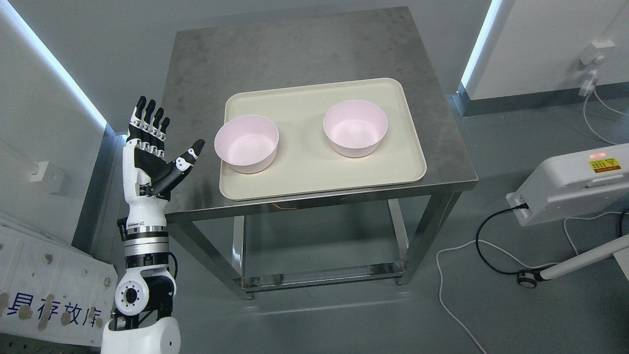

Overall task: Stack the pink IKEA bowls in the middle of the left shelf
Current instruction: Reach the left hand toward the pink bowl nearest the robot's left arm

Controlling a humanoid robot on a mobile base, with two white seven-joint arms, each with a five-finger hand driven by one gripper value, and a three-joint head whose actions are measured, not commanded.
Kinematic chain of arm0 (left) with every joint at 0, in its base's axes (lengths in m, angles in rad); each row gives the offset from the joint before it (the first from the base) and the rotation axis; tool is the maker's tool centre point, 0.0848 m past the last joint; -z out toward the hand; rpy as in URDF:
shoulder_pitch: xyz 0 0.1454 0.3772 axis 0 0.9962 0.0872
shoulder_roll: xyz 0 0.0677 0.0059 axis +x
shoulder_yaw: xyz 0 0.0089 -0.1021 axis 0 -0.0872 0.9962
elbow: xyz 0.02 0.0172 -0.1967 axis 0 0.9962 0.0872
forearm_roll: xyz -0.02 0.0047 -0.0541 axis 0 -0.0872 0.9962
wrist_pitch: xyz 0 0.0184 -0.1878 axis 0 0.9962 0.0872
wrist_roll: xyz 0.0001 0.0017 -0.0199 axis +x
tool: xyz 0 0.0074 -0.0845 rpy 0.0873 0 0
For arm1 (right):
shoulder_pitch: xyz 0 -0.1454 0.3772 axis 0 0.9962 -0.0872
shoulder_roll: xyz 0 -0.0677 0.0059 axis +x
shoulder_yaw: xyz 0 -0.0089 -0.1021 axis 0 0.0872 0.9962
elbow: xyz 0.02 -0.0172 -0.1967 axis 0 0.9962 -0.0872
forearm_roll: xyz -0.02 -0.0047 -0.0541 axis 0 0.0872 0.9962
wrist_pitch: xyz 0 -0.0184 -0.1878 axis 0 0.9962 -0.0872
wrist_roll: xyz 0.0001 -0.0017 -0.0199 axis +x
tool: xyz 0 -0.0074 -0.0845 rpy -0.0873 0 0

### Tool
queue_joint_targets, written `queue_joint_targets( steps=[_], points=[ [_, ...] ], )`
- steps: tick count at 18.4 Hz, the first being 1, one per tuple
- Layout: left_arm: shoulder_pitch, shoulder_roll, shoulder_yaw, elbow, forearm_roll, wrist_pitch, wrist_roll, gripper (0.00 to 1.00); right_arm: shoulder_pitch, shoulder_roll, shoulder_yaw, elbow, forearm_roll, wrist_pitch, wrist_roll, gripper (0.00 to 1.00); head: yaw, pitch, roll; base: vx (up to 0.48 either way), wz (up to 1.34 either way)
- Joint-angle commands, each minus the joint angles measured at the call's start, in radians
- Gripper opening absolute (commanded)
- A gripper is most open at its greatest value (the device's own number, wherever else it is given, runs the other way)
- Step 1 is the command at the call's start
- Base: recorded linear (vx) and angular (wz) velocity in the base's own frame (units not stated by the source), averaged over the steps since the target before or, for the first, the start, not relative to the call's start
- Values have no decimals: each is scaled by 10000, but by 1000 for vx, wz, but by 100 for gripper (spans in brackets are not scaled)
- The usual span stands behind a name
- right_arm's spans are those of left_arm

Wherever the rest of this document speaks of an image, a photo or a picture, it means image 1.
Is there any white floor cable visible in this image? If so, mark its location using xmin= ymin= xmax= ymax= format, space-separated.
xmin=436 ymin=239 xmax=521 ymax=354

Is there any cream plastic tray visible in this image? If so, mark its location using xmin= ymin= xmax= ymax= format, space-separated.
xmin=219 ymin=78 xmax=427 ymax=201

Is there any white wall plug adapter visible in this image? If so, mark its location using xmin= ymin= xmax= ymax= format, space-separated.
xmin=578 ymin=39 xmax=616 ymax=97

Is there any white wall socket left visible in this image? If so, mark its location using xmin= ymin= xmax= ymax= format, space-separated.
xmin=29 ymin=161 xmax=65 ymax=194

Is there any black power cable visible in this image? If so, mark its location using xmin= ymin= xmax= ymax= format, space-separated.
xmin=475 ymin=205 xmax=559 ymax=275

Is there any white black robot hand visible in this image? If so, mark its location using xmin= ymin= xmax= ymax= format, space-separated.
xmin=123 ymin=96 xmax=206 ymax=234

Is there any pink bowl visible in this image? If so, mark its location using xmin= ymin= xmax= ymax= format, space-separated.
xmin=214 ymin=115 xmax=280 ymax=174
xmin=323 ymin=99 xmax=389 ymax=158

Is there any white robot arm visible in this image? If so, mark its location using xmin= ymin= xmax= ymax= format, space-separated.
xmin=101 ymin=219 xmax=181 ymax=354

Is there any stainless steel table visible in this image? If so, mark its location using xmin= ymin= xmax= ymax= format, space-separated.
xmin=163 ymin=7 xmax=478 ymax=300

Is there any white signboard with blue characters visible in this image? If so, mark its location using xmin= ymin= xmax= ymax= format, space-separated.
xmin=0 ymin=215 xmax=118 ymax=347

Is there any white machine with warning label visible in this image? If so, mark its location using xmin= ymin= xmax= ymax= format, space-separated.
xmin=506 ymin=144 xmax=629 ymax=226

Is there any white machine leg with caster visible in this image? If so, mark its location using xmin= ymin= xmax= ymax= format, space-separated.
xmin=517 ymin=235 xmax=629 ymax=288

